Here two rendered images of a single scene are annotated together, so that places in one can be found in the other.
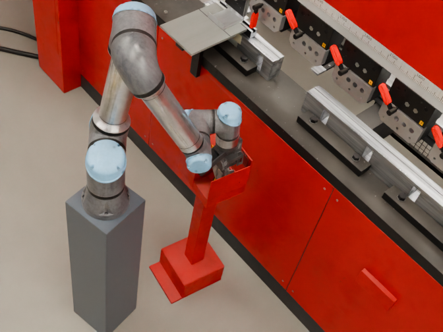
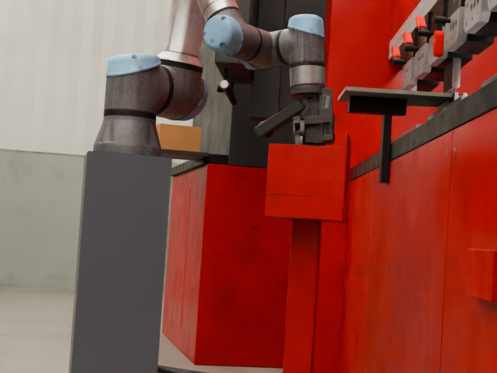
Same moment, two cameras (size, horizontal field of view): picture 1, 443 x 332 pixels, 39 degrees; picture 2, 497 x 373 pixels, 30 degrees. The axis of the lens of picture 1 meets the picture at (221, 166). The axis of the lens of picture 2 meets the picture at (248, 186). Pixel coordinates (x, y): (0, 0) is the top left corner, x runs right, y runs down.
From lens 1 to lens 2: 2.31 m
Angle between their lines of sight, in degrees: 69
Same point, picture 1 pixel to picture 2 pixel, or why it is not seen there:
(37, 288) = not seen: outside the picture
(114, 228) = (103, 155)
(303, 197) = (437, 221)
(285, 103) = not seen: hidden behind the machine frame
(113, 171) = (126, 56)
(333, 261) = (458, 315)
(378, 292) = (481, 263)
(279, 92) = not seen: hidden behind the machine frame
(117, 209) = (122, 137)
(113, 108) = (171, 21)
